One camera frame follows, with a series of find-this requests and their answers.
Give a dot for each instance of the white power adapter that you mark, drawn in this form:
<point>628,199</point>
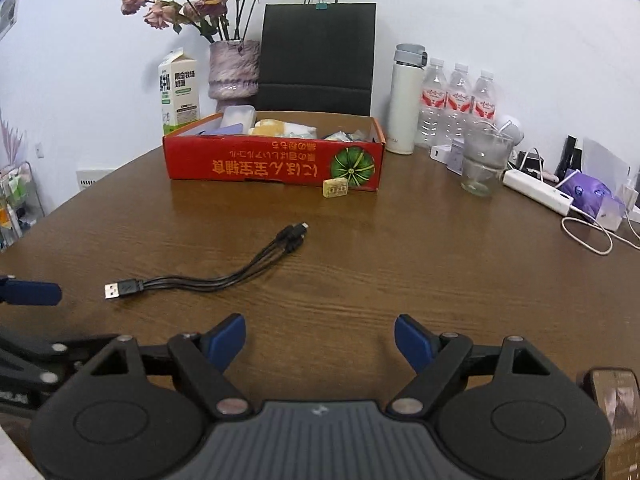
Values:
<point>441,153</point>

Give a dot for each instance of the purple tissue pack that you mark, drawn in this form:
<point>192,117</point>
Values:
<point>594,200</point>

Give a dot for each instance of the clear glass cup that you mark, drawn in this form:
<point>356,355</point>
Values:
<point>486,151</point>

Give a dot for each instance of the yellow white plush toy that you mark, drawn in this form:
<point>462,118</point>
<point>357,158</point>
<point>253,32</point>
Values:
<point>277,129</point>

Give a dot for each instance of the milk carton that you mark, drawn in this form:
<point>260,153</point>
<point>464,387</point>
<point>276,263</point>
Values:
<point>178,85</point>

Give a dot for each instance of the smartphone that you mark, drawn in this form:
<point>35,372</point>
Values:
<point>616,391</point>

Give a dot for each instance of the metal wire rack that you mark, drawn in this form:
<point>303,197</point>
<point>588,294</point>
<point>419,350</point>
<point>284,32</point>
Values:
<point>21,207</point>

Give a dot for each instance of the water bottle left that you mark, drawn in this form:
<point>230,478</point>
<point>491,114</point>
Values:
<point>432,103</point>

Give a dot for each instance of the white wall box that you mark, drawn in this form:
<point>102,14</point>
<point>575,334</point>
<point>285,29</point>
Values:
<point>87,177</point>

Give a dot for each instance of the translucent plastic box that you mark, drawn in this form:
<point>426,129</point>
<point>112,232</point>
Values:
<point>243,115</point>

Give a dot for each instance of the purple ceramic vase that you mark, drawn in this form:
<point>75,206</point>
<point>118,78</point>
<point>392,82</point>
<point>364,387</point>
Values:
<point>233,72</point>

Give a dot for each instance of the water bottle right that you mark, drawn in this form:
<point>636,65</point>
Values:
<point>484,97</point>

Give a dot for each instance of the white power strip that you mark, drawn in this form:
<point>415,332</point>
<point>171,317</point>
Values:
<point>538,191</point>

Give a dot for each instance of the small yellow mahjong tile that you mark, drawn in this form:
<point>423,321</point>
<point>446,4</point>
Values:
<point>335,187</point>

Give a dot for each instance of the purple knitted cloth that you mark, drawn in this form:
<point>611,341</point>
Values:
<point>230,130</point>

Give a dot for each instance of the red cardboard box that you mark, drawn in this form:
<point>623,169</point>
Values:
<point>346,146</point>

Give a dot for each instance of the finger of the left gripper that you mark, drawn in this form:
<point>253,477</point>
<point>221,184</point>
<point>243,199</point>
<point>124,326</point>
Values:
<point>28,293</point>
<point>26,360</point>

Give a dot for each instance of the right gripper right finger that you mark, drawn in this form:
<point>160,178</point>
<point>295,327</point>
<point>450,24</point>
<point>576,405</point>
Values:
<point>443,365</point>

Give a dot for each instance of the black paper bag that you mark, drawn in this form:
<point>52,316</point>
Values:
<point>317,56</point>

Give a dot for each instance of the water bottle middle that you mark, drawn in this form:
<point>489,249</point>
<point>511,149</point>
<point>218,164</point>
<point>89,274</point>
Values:
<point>459,101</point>

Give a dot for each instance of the white thermos bottle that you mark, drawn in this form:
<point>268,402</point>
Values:
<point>405,90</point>

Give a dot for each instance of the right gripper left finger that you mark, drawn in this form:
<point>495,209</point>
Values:
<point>182,378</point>

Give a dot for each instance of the water bottle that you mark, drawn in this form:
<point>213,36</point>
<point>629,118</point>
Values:
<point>432,103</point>
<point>484,97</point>
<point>459,101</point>

